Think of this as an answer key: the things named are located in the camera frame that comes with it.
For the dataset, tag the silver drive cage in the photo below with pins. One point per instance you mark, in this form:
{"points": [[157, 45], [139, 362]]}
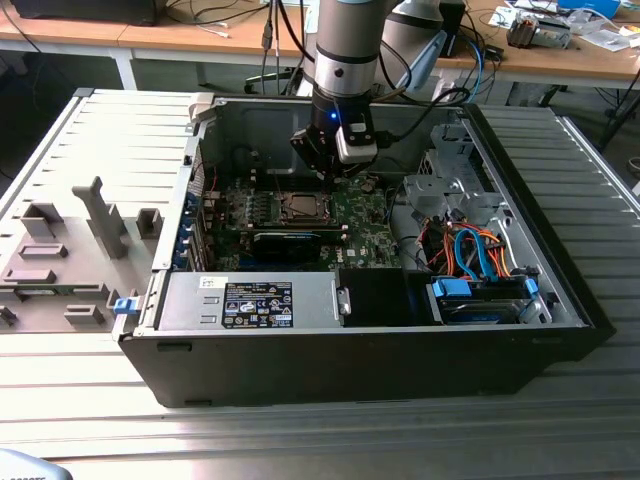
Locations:
{"points": [[430, 195]]}

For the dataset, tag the grey rounded device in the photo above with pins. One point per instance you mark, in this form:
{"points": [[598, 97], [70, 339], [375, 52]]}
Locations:
{"points": [[25, 467]]}

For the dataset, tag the silver power supply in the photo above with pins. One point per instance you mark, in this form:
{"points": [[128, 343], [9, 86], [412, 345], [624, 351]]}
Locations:
{"points": [[190, 300]]}

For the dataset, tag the CPU socket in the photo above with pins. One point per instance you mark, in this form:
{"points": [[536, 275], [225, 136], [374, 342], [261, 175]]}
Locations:
{"points": [[281, 216]]}

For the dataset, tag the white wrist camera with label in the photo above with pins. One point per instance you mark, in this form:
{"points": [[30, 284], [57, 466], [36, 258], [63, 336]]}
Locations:
{"points": [[356, 150]]}

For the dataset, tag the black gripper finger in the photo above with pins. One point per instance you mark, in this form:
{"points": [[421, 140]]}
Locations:
{"points": [[305, 145], [345, 172]]}

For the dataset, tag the grey parts rack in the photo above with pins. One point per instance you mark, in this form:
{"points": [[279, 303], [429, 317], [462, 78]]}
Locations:
{"points": [[65, 235]]}

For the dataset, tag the copper finned CPU cooler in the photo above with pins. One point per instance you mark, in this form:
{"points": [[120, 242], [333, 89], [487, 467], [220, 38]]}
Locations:
{"points": [[522, 32]]}

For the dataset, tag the white paper sheets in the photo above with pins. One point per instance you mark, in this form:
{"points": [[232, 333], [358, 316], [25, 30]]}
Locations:
{"points": [[505, 17]]}

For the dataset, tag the blue box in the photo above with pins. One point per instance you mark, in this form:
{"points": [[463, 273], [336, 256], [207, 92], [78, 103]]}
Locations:
{"points": [[590, 5]]}

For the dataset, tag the metal locking lever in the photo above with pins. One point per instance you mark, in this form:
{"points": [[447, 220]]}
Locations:
{"points": [[276, 185]]}

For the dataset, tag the long wooden desk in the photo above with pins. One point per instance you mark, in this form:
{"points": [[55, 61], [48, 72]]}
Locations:
{"points": [[175, 35]]}

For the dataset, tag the silver optical drive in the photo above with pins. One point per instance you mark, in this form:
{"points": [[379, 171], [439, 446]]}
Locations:
{"points": [[555, 35]]}

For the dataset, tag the clear plastic bag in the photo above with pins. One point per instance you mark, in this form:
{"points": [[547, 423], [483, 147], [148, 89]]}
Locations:
{"points": [[607, 40]]}

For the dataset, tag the blue plastic clip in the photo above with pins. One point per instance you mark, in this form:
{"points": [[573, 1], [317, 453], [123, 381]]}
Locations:
{"points": [[125, 306]]}

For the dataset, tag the green motherboard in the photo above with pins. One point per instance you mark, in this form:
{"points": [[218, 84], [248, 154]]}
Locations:
{"points": [[370, 235]]}

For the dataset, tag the black graphics card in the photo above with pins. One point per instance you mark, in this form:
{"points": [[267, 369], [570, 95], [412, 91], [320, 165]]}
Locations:
{"points": [[285, 247]]}

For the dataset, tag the black desktop speaker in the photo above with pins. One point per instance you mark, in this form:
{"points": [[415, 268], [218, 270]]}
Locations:
{"points": [[455, 30]]}

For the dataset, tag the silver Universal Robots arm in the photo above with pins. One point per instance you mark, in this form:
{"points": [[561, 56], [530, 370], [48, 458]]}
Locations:
{"points": [[345, 50]]}

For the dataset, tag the black PC case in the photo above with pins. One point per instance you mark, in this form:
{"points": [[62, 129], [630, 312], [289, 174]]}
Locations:
{"points": [[300, 365]]}

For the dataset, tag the hard disk in blue carrier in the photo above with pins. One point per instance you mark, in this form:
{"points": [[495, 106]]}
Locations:
{"points": [[475, 310]]}

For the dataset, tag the beige case latch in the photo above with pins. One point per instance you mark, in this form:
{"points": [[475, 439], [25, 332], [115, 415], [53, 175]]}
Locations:
{"points": [[200, 107]]}

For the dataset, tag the black device case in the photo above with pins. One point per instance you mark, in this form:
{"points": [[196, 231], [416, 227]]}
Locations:
{"points": [[85, 10]]}

